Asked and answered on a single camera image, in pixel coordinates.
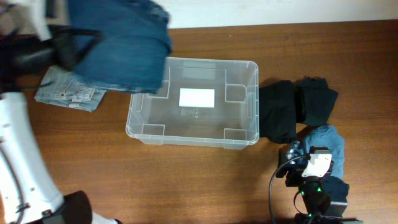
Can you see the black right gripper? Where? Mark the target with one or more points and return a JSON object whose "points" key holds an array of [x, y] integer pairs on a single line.
{"points": [[294, 170]]}

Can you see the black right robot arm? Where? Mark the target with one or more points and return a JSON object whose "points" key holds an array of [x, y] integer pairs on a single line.
{"points": [[324, 196]]}

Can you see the light blue jeans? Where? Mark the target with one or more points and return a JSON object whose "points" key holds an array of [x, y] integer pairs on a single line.
{"points": [[61, 88]]}

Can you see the clear plastic storage bin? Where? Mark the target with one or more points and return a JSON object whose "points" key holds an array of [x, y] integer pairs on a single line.
{"points": [[233, 123]]}

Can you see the dark blue jeans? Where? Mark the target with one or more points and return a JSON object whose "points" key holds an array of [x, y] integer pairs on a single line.
{"points": [[132, 53]]}

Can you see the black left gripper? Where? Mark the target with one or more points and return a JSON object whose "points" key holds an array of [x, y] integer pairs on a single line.
{"points": [[63, 42]]}

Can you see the white label in bin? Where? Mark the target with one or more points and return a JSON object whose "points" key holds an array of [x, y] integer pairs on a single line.
{"points": [[199, 98]]}

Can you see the black folded garment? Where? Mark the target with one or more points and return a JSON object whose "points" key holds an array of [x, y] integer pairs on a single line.
{"points": [[284, 103]]}

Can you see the blue folded cloth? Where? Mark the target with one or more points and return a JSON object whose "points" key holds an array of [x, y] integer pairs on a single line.
{"points": [[323, 136]]}

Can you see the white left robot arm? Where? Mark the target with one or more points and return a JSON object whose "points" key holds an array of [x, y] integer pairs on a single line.
{"points": [[28, 192]]}

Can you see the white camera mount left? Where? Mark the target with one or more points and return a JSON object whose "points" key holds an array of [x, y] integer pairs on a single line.
{"points": [[33, 16]]}

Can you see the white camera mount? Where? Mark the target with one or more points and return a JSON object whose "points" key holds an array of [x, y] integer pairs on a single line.
{"points": [[33, 16], [318, 162]]}

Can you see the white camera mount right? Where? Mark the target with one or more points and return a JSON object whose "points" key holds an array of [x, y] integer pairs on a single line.
{"points": [[318, 162]]}

